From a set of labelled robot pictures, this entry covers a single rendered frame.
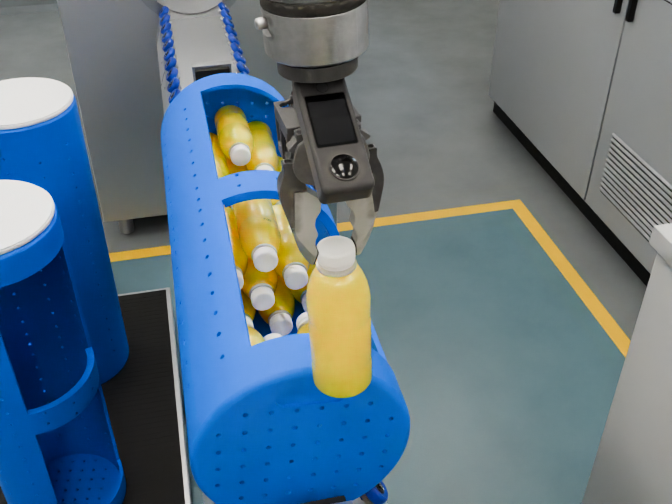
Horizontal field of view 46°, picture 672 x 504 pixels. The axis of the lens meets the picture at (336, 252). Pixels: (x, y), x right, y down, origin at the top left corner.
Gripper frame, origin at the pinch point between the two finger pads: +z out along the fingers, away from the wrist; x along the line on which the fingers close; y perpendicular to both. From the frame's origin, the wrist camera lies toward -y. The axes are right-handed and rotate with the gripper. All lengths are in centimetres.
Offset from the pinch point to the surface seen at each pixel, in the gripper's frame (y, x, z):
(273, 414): 3.7, 8.2, 24.6
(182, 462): 87, 27, 124
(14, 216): 79, 45, 34
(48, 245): 74, 40, 39
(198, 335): 19.0, 15.1, 22.9
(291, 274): 37.9, -1.2, 30.5
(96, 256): 126, 39, 78
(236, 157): 71, 2, 26
